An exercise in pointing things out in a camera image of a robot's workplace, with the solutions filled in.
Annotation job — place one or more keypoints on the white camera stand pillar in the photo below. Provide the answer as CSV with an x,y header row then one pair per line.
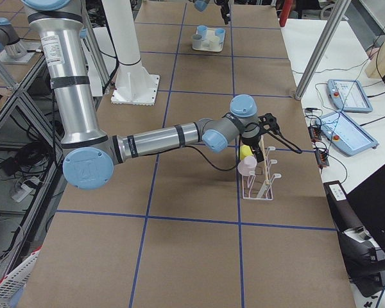
x,y
133,84

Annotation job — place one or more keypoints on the grey plastic cup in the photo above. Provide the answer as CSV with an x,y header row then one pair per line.
x,y
197,41

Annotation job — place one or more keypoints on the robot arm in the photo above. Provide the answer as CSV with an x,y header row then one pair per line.
x,y
96,139
201,5

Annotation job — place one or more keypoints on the white wire cup rack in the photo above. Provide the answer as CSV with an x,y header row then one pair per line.
x,y
258,185

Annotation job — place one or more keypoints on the white perforated basket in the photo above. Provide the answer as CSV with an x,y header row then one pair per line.
x,y
12,285

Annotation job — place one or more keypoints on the pink plastic cup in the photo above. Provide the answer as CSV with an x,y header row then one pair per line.
x,y
247,165

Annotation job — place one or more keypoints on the near teach pendant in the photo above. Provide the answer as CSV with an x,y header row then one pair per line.
x,y
345,134

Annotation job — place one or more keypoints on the far teach pendant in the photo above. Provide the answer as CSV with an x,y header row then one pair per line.
x,y
348,95

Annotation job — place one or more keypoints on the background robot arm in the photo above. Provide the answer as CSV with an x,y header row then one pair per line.
x,y
12,48

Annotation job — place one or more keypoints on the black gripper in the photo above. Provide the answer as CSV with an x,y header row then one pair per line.
x,y
252,142
224,12

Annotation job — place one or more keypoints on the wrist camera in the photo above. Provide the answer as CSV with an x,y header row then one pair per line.
x,y
269,123

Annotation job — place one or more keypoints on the teach pendant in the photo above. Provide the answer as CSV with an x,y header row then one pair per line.
x,y
345,134
348,95

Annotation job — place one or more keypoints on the black laptop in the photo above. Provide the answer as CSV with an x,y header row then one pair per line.
x,y
359,217

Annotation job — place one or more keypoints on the black orange electronics board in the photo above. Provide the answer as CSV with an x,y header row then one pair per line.
x,y
319,147

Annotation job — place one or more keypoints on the cream plastic cup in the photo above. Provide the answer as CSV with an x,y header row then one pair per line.
x,y
214,44

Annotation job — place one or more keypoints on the yellow plastic cup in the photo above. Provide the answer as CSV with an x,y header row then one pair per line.
x,y
244,151

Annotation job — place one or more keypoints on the light blue cup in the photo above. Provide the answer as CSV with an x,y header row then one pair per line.
x,y
220,33
202,31

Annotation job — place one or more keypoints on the white serving tray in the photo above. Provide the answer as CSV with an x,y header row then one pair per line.
x,y
208,39

